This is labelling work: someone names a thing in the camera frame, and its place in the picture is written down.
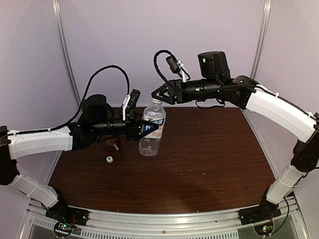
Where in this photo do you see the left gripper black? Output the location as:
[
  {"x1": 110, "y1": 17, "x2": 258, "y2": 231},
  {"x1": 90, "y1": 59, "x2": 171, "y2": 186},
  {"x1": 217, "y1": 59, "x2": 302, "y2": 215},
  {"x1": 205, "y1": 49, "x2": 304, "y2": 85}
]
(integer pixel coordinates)
[{"x1": 92, "y1": 110, "x2": 159, "y2": 141}]

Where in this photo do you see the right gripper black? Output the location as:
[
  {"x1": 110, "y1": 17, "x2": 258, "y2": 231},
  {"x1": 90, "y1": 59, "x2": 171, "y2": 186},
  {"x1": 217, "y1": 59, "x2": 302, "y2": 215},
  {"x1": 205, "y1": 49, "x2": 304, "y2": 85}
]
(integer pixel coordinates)
[{"x1": 151, "y1": 77, "x2": 221, "y2": 105}]

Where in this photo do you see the white water bottle cap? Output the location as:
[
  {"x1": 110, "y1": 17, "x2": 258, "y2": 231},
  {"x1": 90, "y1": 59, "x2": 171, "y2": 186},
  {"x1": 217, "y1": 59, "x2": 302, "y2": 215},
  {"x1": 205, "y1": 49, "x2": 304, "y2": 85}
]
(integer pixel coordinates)
[{"x1": 152, "y1": 99, "x2": 162, "y2": 104}]

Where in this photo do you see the clear water bottle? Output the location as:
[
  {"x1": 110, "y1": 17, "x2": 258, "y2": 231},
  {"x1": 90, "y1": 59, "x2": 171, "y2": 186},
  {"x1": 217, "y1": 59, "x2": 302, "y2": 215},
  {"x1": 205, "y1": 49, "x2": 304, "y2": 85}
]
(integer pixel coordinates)
[{"x1": 139, "y1": 99, "x2": 166, "y2": 156}]

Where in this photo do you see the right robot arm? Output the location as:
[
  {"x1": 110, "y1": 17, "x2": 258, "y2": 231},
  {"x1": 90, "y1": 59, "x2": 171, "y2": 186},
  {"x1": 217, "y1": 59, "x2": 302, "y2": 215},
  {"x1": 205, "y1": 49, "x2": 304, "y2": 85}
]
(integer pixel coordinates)
[{"x1": 152, "y1": 50, "x2": 319, "y2": 220}]

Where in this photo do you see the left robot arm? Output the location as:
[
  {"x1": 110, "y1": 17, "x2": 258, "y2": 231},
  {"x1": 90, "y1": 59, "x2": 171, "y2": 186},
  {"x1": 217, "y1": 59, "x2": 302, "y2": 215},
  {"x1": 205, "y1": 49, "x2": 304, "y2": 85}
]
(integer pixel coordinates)
[{"x1": 0, "y1": 91, "x2": 159, "y2": 221}]

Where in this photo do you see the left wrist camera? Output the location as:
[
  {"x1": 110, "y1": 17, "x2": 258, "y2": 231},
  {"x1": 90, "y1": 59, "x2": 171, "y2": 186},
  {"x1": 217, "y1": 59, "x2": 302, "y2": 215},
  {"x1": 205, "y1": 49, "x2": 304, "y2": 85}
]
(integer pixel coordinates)
[{"x1": 122, "y1": 89, "x2": 141, "y2": 121}]

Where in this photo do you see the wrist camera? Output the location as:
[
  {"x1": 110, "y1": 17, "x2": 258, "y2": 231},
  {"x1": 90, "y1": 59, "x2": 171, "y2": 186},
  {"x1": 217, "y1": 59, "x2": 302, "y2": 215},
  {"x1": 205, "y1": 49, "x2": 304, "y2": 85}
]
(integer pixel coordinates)
[
  {"x1": 122, "y1": 89, "x2": 141, "y2": 121},
  {"x1": 165, "y1": 56, "x2": 191, "y2": 83}
]

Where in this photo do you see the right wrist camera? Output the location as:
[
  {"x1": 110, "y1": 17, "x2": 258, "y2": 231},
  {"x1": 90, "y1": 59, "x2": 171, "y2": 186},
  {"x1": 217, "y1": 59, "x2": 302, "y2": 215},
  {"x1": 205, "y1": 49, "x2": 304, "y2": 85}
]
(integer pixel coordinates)
[{"x1": 165, "y1": 56, "x2": 191, "y2": 83}]

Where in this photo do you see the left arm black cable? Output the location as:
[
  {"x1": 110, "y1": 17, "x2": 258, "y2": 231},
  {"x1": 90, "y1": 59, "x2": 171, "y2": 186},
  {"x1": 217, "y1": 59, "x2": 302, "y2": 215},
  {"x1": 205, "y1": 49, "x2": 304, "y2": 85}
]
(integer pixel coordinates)
[{"x1": 4, "y1": 65, "x2": 132, "y2": 136}]

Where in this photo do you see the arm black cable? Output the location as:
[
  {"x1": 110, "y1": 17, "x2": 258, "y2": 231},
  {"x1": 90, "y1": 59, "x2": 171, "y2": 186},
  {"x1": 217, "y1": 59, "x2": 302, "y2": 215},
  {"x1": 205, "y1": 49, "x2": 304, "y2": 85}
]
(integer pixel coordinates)
[
  {"x1": 4, "y1": 65, "x2": 132, "y2": 136},
  {"x1": 153, "y1": 49, "x2": 255, "y2": 100}
]

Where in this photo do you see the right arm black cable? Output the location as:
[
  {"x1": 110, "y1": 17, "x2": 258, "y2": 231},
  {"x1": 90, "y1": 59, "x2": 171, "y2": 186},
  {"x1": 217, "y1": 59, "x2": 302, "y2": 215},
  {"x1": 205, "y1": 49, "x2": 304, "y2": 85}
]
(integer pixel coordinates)
[{"x1": 153, "y1": 49, "x2": 255, "y2": 100}]

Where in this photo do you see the right aluminium corner post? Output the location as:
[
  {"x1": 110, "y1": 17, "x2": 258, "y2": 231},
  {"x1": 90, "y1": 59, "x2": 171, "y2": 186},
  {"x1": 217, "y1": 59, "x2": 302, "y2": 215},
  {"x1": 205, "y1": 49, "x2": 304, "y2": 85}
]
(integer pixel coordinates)
[{"x1": 250, "y1": 0, "x2": 272, "y2": 79}]

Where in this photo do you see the aluminium corner post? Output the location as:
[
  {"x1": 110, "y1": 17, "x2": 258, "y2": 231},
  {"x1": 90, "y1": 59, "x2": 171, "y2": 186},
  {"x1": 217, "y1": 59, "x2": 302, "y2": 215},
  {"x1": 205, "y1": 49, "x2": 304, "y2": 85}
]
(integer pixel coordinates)
[
  {"x1": 51, "y1": 0, "x2": 82, "y2": 108},
  {"x1": 250, "y1": 0, "x2": 272, "y2": 79}
]

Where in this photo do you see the front aluminium rail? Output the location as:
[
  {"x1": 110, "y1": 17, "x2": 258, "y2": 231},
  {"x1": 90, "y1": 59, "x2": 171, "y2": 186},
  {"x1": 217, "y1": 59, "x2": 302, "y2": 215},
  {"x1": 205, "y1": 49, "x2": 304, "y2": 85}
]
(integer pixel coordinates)
[{"x1": 24, "y1": 196, "x2": 307, "y2": 239}]

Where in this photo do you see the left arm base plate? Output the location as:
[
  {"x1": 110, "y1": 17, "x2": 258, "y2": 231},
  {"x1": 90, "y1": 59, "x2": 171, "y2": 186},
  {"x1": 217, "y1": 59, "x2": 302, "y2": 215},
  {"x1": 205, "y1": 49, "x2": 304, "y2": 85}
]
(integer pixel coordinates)
[{"x1": 45, "y1": 207, "x2": 89, "y2": 238}]

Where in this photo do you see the left aluminium corner post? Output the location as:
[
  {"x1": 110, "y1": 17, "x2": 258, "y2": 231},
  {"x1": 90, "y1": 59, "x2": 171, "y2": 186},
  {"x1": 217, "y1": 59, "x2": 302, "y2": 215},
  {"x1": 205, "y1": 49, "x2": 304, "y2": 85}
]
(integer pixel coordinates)
[{"x1": 51, "y1": 0, "x2": 82, "y2": 108}]

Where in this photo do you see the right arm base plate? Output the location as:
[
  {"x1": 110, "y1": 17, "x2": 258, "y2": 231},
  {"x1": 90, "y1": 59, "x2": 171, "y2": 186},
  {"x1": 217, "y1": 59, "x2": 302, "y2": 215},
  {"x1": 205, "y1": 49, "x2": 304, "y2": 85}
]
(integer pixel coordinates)
[{"x1": 238, "y1": 206, "x2": 281, "y2": 237}]

